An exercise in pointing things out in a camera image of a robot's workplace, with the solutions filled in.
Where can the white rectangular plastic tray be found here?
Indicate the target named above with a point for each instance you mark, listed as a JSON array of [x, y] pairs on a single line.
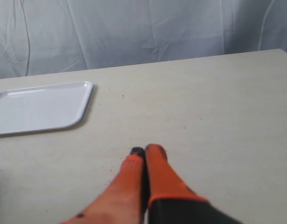
[[43, 108]]

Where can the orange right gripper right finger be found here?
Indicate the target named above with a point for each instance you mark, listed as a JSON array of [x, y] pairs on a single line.
[[171, 200]]

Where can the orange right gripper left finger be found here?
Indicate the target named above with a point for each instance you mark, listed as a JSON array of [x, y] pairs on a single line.
[[123, 201]]

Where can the grey wrinkled backdrop curtain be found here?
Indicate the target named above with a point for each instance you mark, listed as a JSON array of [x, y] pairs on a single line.
[[51, 36]]

